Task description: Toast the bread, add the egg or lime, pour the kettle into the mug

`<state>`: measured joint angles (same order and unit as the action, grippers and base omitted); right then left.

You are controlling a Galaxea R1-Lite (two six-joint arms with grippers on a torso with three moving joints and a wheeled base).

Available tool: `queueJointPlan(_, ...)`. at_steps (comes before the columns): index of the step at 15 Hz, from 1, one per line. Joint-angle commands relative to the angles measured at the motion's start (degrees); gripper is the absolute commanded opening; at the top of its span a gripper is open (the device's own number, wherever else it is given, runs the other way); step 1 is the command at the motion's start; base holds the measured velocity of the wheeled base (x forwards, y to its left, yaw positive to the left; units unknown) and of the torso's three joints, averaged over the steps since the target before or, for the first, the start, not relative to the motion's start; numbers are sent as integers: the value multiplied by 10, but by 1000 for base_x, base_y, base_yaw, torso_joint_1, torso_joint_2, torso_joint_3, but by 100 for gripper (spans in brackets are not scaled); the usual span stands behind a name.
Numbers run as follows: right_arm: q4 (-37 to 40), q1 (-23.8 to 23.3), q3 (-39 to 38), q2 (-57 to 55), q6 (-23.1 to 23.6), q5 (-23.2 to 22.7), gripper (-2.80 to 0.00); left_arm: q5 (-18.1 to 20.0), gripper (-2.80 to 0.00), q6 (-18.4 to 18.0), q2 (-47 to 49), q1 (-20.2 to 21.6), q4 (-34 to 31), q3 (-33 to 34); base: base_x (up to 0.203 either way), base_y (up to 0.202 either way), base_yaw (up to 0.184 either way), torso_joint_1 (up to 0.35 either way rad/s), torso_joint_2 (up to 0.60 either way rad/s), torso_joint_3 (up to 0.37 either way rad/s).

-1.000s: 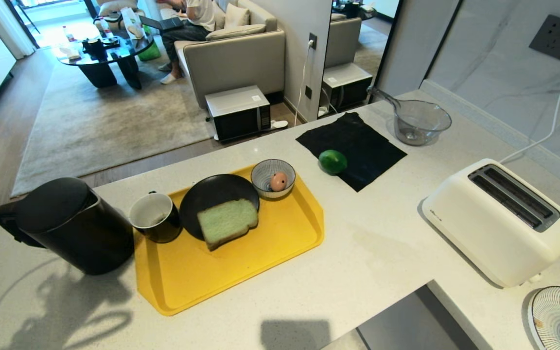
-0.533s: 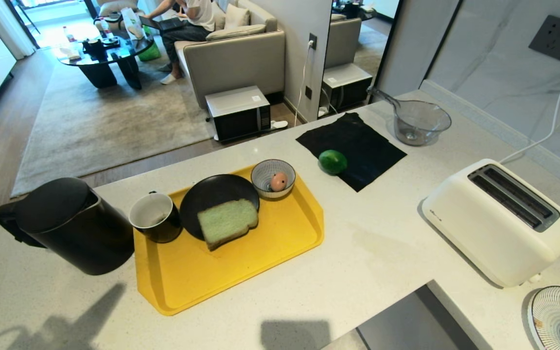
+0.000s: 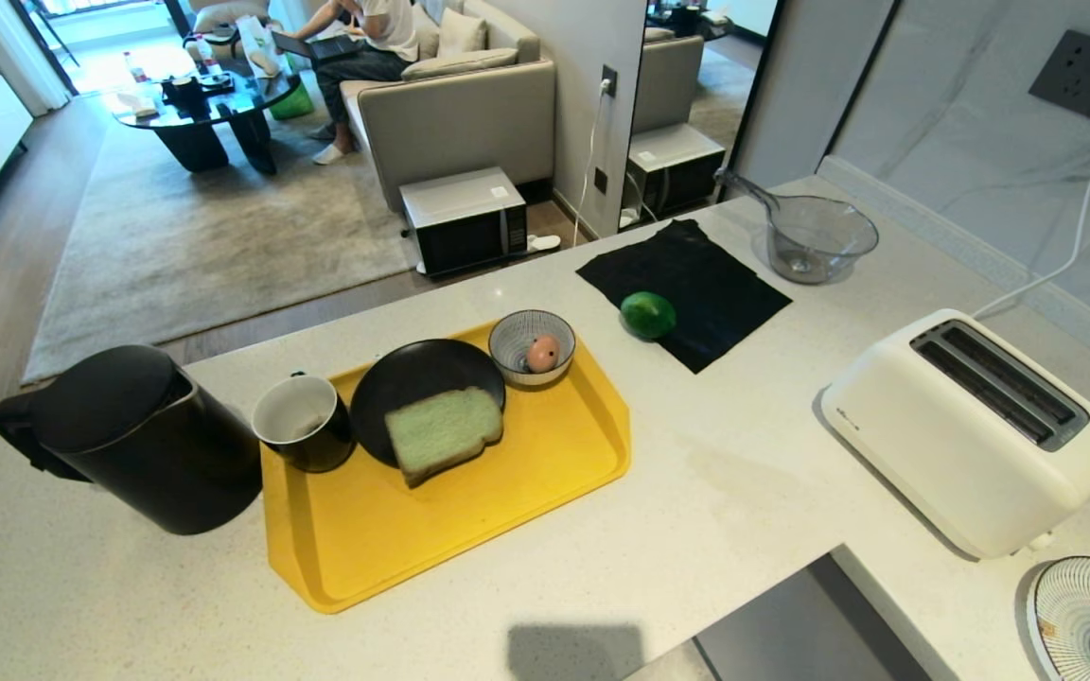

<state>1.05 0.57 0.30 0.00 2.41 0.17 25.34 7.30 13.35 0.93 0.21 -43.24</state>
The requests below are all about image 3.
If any green lime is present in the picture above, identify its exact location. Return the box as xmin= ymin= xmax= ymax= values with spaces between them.
xmin=620 ymin=290 xmax=677 ymax=341

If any green bread slice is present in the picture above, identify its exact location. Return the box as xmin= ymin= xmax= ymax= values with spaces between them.
xmin=384 ymin=386 xmax=505 ymax=489

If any black mug white inside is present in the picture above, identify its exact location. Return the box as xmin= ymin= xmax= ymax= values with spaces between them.
xmin=252 ymin=372 xmax=356 ymax=474

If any black electric kettle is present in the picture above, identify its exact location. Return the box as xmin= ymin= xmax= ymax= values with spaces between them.
xmin=0 ymin=344 xmax=264 ymax=536

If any small patterned white bowl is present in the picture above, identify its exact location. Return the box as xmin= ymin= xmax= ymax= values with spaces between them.
xmin=488 ymin=309 xmax=577 ymax=387

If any black round plate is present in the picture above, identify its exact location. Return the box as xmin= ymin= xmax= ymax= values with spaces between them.
xmin=350 ymin=339 xmax=507 ymax=469

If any silver black microwave oven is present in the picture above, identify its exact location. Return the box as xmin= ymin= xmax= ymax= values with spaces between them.
xmin=399 ymin=166 xmax=529 ymax=277

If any black cloth mat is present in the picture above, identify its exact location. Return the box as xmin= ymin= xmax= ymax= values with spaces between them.
xmin=575 ymin=218 xmax=793 ymax=375

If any yellow plastic tray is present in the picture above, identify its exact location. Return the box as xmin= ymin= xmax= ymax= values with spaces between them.
xmin=260 ymin=319 xmax=632 ymax=615

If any grey fabric sofa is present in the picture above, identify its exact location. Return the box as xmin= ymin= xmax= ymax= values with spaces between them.
xmin=339 ymin=0 xmax=557 ymax=215

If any clear glass measuring bowl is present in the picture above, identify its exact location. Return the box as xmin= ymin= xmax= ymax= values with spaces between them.
xmin=714 ymin=167 xmax=880 ymax=286

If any beige sofa cushion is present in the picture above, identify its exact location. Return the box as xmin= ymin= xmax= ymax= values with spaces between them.
xmin=435 ymin=8 xmax=489 ymax=59

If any person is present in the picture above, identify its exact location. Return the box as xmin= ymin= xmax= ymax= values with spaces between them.
xmin=283 ymin=0 xmax=420 ymax=166

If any green bag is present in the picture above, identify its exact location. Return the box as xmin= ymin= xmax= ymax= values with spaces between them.
xmin=269 ymin=81 xmax=316 ymax=121

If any grey floor rug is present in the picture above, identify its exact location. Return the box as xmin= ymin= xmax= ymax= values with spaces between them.
xmin=23 ymin=98 xmax=418 ymax=384

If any dark laptop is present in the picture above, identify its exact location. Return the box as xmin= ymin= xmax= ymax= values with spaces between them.
xmin=270 ymin=30 xmax=368 ymax=65

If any black glass coffee table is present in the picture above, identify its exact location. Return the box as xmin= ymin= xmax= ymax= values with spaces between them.
xmin=113 ymin=59 xmax=302 ymax=176

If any white two-slot toaster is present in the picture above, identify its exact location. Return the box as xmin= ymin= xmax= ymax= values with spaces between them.
xmin=820 ymin=308 xmax=1090 ymax=561

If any patterned blue white plate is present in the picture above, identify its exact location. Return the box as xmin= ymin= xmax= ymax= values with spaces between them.
xmin=1027 ymin=556 xmax=1090 ymax=681

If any white charger cable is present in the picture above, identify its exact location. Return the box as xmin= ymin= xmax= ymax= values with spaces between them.
xmin=571 ymin=80 xmax=614 ymax=245

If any white toaster power cable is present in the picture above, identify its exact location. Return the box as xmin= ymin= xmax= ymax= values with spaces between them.
xmin=970 ymin=99 xmax=1090 ymax=321

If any dark wall socket panel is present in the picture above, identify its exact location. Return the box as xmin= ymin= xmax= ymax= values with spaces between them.
xmin=1028 ymin=29 xmax=1090 ymax=144

